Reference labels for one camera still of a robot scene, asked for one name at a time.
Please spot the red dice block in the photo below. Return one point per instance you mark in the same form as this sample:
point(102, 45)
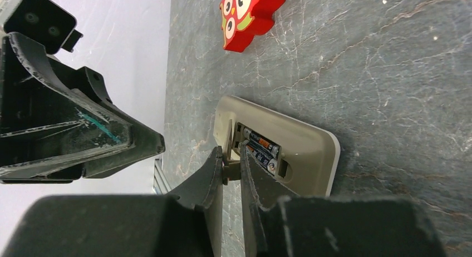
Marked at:
point(242, 20)

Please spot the beige remote control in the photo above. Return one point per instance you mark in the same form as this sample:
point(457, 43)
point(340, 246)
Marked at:
point(308, 155)

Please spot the beige battery cover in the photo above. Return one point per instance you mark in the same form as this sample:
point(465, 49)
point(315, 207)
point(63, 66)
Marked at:
point(231, 168)

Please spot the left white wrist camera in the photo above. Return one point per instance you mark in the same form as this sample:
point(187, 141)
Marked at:
point(42, 21)

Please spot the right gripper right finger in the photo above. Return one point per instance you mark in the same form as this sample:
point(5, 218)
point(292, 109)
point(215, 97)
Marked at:
point(278, 222)

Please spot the AAA battery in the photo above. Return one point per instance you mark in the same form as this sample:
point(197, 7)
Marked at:
point(262, 141)
point(265, 159)

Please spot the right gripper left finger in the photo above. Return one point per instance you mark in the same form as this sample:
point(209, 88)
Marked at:
point(187, 221)

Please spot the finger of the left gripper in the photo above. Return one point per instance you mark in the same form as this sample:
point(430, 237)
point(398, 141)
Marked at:
point(44, 120)
point(145, 141)

